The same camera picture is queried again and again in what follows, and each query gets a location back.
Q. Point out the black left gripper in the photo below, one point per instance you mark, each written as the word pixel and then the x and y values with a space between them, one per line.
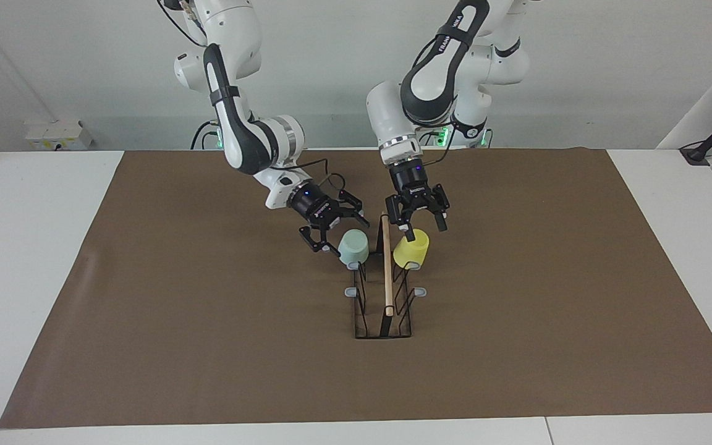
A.
pixel 410 185

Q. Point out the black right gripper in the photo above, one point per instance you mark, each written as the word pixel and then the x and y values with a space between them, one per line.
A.
pixel 316 205

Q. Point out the pale green plastic cup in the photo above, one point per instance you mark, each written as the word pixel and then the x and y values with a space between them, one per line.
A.
pixel 353 247

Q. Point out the yellow plastic cup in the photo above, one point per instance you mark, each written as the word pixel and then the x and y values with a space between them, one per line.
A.
pixel 411 252

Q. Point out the brown table mat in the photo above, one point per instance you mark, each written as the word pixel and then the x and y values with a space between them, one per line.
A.
pixel 257 358

